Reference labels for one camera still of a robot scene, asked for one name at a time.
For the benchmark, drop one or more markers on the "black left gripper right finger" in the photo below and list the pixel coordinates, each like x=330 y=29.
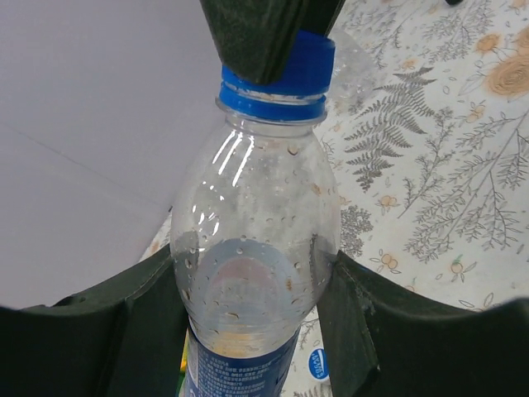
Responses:
x=381 y=339

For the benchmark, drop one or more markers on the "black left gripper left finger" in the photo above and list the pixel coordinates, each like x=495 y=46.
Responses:
x=122 y=337

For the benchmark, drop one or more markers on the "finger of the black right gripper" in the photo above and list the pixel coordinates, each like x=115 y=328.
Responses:
x=253 y=38
x=321 y=16

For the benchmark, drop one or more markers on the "clear bottle blue label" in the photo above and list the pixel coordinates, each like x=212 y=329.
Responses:
x=254 y=233

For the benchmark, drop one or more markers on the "blue white bottle cap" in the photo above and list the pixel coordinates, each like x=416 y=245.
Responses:
x=317 y=365

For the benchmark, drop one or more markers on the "clear empty plastic bottle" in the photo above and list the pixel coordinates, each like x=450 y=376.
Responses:
x=355 y=74

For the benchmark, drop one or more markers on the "yellow window toy block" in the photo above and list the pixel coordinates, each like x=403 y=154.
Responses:
x=184 y=368

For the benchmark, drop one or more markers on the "black music stand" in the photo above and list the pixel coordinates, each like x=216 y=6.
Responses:
x=453 y=3

